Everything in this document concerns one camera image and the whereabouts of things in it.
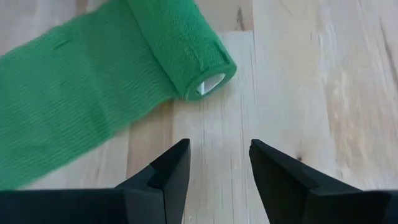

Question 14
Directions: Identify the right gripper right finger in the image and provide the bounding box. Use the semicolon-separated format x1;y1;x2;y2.
248;139;398;224

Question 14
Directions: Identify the dark green elastic bandage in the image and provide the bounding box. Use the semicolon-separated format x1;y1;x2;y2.
0;0;238;190

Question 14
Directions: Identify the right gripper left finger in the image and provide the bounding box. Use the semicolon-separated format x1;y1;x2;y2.
0;138;191;224

